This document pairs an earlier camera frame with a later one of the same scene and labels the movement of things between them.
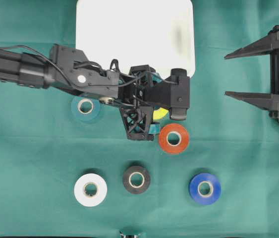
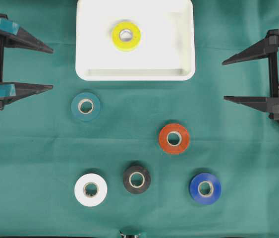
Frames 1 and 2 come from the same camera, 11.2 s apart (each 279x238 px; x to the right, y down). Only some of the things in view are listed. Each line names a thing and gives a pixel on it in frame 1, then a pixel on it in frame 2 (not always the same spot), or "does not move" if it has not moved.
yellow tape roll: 160,113 -> 128,45
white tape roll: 90,190 does not move
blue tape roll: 216,186 does not move
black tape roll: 137,180 does not move
